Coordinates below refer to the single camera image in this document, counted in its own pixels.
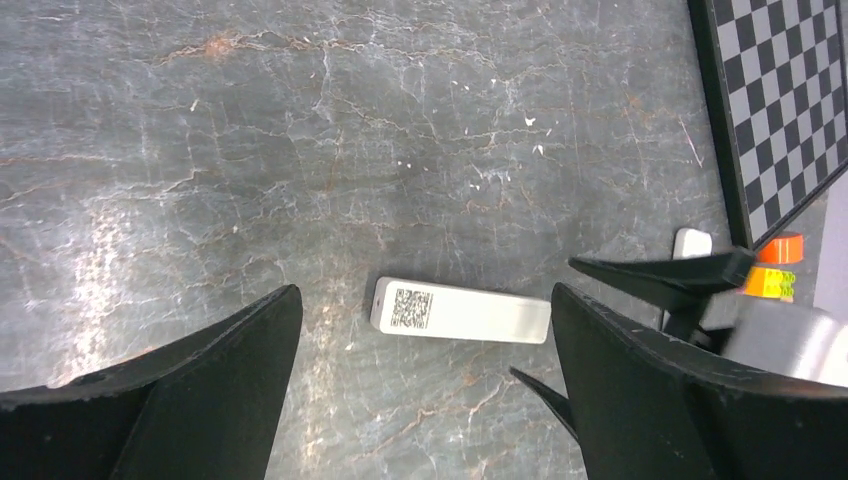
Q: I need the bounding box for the black white checkerboard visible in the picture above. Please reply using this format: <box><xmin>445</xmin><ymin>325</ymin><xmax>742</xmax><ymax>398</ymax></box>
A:
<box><xmin>688</xmin><ymin>0</ymin><xmax>847</xmax><ymax>251</ymax></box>

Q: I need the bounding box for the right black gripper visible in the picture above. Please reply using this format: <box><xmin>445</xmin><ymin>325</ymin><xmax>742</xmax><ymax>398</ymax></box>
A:
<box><xmin>569</xmin><ymin>247</ymin><xmax>847</xmax><ymax>387</ymax></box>

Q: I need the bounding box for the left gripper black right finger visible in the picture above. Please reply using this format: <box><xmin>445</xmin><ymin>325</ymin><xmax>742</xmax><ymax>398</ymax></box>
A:
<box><xmin>551</xmin><ymin>283</ymin><xmax>847</xmax><ymax>479</ymax></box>

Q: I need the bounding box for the orange curved block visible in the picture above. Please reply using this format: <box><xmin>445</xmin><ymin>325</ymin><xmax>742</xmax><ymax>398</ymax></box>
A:
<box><xmin>757</xmin><ymin>232</ymin><xmax>804</xmax><ymax>265</ymax></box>

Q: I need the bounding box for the white remote control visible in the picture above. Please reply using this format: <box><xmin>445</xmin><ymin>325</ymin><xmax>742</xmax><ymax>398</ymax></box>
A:
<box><xmin>672</xmin><ymin>227</ymin><xmax>713</xmax><ymax>260</ymax></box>

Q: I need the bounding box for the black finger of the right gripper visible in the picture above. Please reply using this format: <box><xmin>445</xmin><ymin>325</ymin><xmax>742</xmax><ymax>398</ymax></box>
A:
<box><xmin>509</xmin><ymin>367</ymin><xmax>578</xmax><ymax>441</ymax></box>

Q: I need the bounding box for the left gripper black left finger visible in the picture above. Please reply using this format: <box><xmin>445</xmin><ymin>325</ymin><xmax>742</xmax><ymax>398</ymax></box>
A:
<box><xmin>1</xmin><ymin>285</ymin><xmax>303</xmax><ymax>479</ymax></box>

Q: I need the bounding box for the small white remote with buttons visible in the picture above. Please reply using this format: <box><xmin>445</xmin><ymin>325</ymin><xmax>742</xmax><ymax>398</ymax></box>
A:
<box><xmin>369</xmin><ymin>276</ymin><xmax>551</xmax><ymax>344</ymax></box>

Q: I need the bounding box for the green orange block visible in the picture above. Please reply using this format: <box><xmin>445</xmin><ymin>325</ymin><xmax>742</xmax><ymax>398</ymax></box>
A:
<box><xmin>741</xmin><ymin>266</ymin><xmax>796</xmax><ymax>303</ymax></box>

